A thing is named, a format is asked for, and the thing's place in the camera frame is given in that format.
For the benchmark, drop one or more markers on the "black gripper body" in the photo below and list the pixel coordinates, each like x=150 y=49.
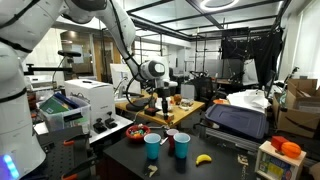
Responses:
x=164 y=93

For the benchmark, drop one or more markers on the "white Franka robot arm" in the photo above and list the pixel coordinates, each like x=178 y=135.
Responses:
x=13 y=126

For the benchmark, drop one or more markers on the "white plush toy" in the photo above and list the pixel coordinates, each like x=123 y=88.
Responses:
x=170 y=104

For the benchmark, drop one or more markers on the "red plastic cup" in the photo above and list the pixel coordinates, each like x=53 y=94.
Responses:
x=170 y=138

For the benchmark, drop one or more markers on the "blue plastic cup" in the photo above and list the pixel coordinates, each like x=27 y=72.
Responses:
x=181 y=148
x=152 y=148

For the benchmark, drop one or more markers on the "red plastic bowl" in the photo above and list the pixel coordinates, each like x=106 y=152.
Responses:
x=130 y=137

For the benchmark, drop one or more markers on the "orange bowl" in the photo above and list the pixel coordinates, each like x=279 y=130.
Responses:
x=220 y=101

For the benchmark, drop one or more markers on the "yellow toy banana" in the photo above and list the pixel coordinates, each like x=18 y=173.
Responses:
x=203 y=159

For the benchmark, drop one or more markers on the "wooden toy box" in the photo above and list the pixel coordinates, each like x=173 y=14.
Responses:
x=276 y=166

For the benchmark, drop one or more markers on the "small cardboard box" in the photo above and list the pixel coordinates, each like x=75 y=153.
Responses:
x=170 y=116

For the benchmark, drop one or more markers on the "black box red label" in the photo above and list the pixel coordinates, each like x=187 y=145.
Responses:
x=151 y=111

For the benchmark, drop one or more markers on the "black cylinder speaker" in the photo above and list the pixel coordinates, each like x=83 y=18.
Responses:
x=152 y=102

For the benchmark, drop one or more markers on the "brown ball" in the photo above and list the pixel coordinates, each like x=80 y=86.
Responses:
x=177 y=98

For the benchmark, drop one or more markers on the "wooden desk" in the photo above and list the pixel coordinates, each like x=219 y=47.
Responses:
x=181 y=113

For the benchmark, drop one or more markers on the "clear glass jar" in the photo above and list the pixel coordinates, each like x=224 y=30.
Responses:
x=186 y=104

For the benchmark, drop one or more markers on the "black wrist rest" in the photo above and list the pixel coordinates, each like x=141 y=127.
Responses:
x=135 y=106

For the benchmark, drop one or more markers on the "black mesh chair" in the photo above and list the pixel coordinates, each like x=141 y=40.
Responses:
x=203 y=88

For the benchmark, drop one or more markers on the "white side table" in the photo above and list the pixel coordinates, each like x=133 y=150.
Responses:
x=124 y=121

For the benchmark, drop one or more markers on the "black clamp tool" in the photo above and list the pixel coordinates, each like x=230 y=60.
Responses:
x=99 y=126
x=111 y=122

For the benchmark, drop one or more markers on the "beige paper scrap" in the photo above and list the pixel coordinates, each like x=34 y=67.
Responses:
x=152 y=170

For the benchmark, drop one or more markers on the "metal cart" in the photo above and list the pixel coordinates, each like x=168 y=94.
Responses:
x=230 y=141

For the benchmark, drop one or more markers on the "large white box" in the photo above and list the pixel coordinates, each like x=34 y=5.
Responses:
x=93 y=96

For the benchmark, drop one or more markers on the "blue bin lid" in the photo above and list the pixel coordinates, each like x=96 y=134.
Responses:
x=237 y=120

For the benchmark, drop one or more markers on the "white paper stack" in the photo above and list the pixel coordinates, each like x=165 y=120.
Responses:
x=248 y=99

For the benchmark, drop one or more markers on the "blue folder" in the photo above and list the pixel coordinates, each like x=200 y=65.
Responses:
x=66 y=100

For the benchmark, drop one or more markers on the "black curtain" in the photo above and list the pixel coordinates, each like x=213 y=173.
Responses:
x=263 y=53

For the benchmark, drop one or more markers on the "clear plastic bin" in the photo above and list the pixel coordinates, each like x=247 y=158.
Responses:
x=56 y=121

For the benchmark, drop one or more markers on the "green book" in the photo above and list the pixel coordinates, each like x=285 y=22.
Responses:
x=52 y=106

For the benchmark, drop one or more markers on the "red block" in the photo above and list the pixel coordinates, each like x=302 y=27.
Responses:
x=277 y=142

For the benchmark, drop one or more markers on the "black perforated board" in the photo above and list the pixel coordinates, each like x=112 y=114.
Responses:
x=55 y=156

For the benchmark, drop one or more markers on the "orange ball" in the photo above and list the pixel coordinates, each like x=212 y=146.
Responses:
x=291 y=150

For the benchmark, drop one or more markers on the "open cardboard box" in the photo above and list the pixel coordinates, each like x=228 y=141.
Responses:
x=298 y=113

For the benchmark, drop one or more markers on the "black camera on boom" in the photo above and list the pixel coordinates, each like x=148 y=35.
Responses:
x=69 y=53

